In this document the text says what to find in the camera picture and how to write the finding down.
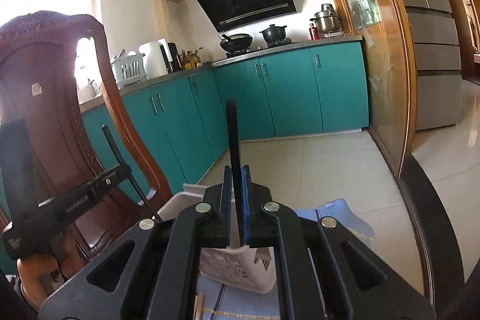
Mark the person's left hand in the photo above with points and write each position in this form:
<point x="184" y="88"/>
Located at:
<point x="33" y="275"/>

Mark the white kitchen appliance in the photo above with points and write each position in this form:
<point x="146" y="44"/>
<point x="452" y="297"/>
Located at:
<point x="153" y="59"/>

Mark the red bottle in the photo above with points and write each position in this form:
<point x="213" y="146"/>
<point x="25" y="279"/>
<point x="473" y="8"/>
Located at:
<point x="313" y="32"/>

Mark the grey refrigerator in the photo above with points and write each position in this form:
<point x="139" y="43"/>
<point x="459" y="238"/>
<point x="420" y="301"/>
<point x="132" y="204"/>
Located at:
<point x="431" y="61"/>

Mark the black chopstick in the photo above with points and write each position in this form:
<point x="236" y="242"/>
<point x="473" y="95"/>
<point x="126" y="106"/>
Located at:
<point x="115" y="145"/>

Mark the white plastic utensil basket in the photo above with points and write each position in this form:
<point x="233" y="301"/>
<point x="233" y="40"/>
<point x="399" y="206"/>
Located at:
<point x="225" y="267"/>

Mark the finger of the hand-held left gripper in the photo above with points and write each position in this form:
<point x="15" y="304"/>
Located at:
<point x="117" y="175"/>

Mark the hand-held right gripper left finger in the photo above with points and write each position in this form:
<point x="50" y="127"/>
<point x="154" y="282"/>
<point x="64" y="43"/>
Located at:
<point x="226" y="207"/>

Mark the black lidded cooking pot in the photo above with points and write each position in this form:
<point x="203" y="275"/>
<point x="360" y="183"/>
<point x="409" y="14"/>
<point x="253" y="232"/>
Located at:
<point x="274" y="35"/>

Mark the carved wooden chair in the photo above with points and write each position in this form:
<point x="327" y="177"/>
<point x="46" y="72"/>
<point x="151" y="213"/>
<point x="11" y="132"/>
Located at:
<point x="48" y="54"/>

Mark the row of condiment bottles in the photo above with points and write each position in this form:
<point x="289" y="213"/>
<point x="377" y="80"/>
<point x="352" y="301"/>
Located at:
<point x="193" y="59"/>

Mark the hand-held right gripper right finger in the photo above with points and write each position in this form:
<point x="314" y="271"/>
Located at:
<point x="245" y="207"/>

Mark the wooden framed glass door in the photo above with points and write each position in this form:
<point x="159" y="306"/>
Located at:
<point x="375" y="80"/>

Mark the black kitchen appliance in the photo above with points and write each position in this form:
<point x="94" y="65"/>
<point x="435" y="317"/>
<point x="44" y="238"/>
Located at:
<point x="174" y="55"/>

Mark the small steel pot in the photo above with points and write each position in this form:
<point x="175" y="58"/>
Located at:
<point x="328" y="9"/>

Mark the teal lower kitchen cabinets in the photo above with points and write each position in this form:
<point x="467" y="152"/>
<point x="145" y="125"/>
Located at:
<point x="292" y="91"/>

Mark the large steel pot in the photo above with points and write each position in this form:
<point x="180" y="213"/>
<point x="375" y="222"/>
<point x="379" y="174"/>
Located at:
<point x="326" y="22"/>

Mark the wooden chopstick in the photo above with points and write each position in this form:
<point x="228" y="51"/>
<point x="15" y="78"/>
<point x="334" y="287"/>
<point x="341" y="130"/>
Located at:
<point x="198" y="307"/>

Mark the black wok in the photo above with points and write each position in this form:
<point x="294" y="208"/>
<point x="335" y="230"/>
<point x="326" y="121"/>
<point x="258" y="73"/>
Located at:
<point x="238" y="42"/>

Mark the blue table mat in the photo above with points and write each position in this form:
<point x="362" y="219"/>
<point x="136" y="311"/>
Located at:
<point x="333" y="209"/>

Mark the gas stove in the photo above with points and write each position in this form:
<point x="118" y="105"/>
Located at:
<point x="258" y="48"/>

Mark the white dish rack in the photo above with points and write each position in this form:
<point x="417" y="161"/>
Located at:
<point x="127" y="70"/>

